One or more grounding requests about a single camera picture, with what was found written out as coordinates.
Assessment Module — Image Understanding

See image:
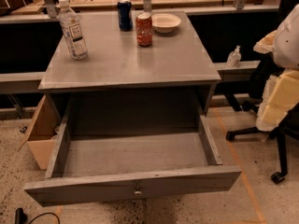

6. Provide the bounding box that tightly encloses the clear plastic water bottle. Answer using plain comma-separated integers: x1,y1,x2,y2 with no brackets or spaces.
58,0,88,60

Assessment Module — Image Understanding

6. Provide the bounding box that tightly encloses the black office chair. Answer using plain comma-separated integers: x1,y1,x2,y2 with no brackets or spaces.
226,0,299,184

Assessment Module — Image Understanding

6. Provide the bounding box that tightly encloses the white paper bowl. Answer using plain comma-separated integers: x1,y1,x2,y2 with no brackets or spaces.
152,14,181,34

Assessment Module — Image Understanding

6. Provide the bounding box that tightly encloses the blue soda can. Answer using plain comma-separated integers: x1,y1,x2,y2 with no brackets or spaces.
117,0,133,31

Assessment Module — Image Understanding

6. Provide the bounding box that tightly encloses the grey metal rail shelf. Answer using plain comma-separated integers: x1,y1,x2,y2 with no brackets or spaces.
215,61,259,82

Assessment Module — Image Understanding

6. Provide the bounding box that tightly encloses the cardboard box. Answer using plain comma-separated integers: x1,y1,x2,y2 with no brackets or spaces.
19,96,59,170

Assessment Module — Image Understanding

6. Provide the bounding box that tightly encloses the metal drawer knob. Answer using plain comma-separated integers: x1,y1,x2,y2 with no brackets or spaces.
134,187,142,197

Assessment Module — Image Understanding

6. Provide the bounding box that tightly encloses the hand sanitizer pump bottle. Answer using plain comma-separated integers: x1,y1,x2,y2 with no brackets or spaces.
226,46,241,68

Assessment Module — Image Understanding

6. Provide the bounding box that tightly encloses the grey open top drawer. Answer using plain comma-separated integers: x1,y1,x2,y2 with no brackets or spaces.
24,99,241,206

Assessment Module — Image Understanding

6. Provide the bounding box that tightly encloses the red coke can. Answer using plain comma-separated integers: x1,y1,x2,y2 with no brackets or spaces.
135,12,152,46

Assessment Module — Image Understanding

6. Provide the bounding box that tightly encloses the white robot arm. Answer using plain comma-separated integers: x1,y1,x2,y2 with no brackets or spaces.
253,5,299,132

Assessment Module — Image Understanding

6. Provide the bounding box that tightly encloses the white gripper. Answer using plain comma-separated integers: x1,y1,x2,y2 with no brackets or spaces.
253,31,299,132

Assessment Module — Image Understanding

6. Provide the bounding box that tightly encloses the black cable with plug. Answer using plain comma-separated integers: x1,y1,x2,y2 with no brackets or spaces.
14,207,61,224

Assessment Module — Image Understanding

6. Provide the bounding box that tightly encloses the grey cabinet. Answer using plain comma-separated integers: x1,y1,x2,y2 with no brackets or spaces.
39,12,220,136

